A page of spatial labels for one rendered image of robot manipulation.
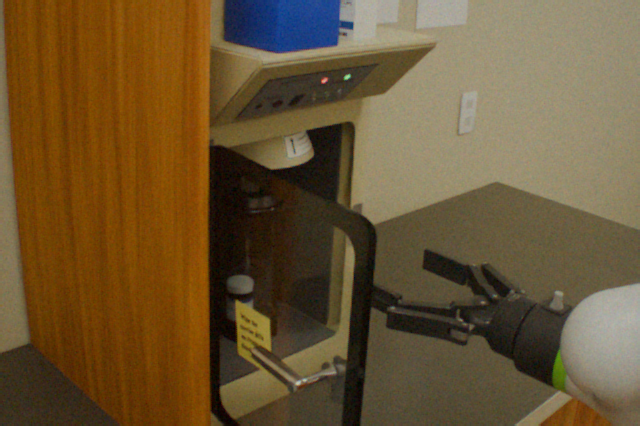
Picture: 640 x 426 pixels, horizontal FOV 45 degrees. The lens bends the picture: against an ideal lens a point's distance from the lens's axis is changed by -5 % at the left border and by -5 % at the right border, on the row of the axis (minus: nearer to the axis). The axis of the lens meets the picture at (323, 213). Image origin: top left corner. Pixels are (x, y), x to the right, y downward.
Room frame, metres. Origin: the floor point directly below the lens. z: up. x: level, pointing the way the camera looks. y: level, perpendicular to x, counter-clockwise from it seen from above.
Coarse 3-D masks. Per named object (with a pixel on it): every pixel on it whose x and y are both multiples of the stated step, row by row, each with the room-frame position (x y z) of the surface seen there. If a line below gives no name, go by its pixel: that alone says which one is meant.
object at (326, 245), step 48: (240, 192) 0.89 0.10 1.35; (288, 192) 0.81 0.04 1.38; (240, 240) 0.89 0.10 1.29; (288, 240) 0.81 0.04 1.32; (336, 240) 0.75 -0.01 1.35; (240, 288) 0.88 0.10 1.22; (288, 288) 0.81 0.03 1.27; (336, 288) 0.74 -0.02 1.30; (288, 336) 0.81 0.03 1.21; (336, 336) 0.74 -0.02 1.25; (240, 384) 0.88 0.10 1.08; (336, 384) 0.73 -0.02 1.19
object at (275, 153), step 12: (300, 132) 1.13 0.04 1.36; (240, 144) 1.08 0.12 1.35; (252, 144) 1.08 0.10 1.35; (264, 144) 1.08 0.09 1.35; (276, 144) 1.09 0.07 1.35; (288, 144) 1.10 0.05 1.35; (300, 144) 1.12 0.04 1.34; (252, 156) 1.07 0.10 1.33; (264, 156) 1.08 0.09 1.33; (276, 156) 1.08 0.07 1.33; (288, 156) 1.09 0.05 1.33; (300, 156) 1.11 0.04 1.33; (312, 156) 1.14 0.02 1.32; (276, 168) 1.07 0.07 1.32
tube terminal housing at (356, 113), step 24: (216, 0) 0.97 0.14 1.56; (216, 24) 0.97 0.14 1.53; (264, 120) 1.03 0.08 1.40; (288, 120) 1.07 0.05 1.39; (312, 120) 1.10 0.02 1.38; (336, 120) 1.13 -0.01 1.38; (360, 120) 1.17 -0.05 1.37; (216, 144) 0.98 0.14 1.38; (360, 144) 1.17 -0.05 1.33; (360, 168) 1.18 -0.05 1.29; (360, 192) 1.18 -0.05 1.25
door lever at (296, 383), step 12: (252, 348) 0.78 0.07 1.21; (264, 348) 0.77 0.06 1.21; (264, 360) 0.75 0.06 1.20; (276, 360) 0.75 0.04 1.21; (276, 372) 0.74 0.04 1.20; (288, 372) 0.73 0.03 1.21; (324, 372) 0.74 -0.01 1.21; (288, 384) 0.71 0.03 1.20; (300, 384) 0.71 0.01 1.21; (312, 384) 0.72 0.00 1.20
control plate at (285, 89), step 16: (272, 80) 0.92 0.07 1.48; (288, 80) 0.94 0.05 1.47; (304, 80) 0.97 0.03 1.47; (320, 80) 0.99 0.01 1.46; (336, 80) 1.02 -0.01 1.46; (352, 80) 1.05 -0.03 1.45; (256, 96) 0.93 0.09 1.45; (272, 96) 0.96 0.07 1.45; (288, 96) 0.98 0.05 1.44; (304, 96) 1.01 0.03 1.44; (320, 96) 1.04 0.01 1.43; (336, 96) 1.07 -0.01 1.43; (256, 112) 0.97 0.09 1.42; (272, 112) 1.00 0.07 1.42
